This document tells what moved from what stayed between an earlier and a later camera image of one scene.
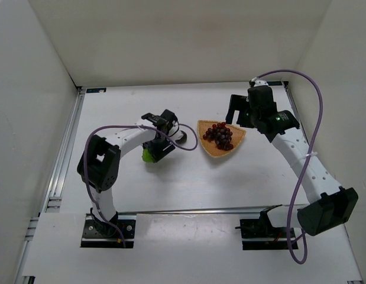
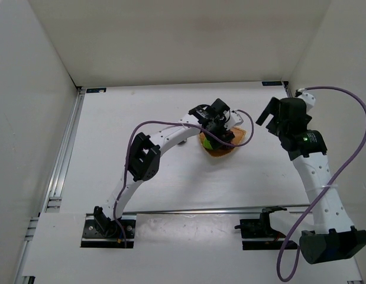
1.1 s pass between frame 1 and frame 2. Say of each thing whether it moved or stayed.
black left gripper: moved
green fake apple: moved
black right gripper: moved
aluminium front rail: stayed
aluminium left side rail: stayed
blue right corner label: stayed
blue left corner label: stayed
